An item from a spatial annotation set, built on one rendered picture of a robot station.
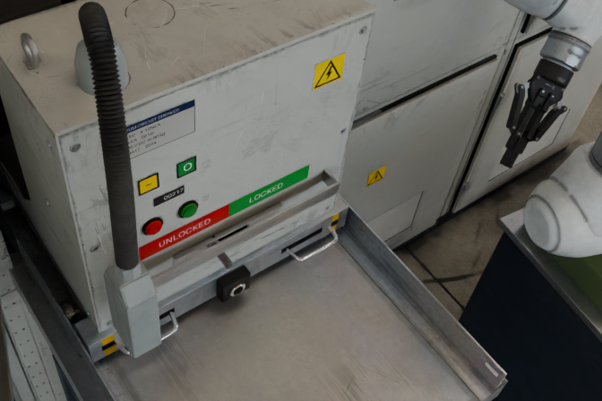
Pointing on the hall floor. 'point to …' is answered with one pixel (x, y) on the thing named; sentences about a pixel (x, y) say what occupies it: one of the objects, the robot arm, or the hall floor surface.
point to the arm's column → (532, 332)
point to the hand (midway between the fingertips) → (512, 151)
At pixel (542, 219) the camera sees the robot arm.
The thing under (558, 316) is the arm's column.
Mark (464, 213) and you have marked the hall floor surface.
